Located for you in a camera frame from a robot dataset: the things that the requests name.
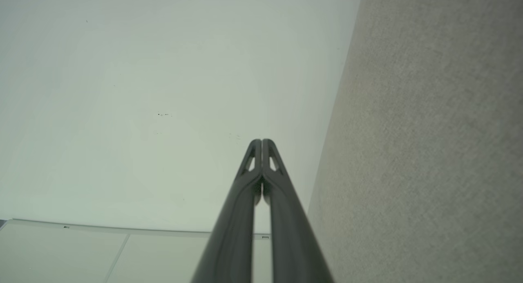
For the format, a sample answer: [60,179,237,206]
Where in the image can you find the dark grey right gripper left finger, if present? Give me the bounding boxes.
[191,139,262,283]

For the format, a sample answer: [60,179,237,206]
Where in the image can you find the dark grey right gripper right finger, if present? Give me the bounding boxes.
[262,139,335,283]

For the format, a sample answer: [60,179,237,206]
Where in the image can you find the grey fabric sofa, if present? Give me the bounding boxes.
[307,0,523,283]

